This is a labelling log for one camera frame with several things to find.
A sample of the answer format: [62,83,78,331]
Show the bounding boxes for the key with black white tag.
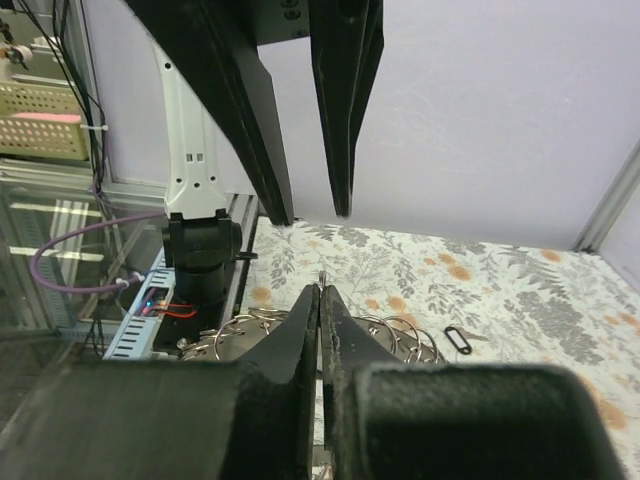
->
[443,325,488,356]

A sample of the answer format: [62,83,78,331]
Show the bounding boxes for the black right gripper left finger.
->
[1,285,320,479]

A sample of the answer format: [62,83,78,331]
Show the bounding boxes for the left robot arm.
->
[129,1,384,307]

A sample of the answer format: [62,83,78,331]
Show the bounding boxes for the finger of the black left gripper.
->
[127,1,294,226]
[309,0,384,217]

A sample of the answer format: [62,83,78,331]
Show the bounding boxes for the perforated beige box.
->
[1,82,89,161]

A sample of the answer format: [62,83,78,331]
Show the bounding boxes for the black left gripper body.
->
[252,0,309,46]

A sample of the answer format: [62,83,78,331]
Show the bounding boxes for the large metal keyring disc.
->
[179,269,449,366]

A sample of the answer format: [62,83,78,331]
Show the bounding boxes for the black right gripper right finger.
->
[319,286,625,479]

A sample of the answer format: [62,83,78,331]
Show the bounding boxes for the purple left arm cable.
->
[30,209,169,296]

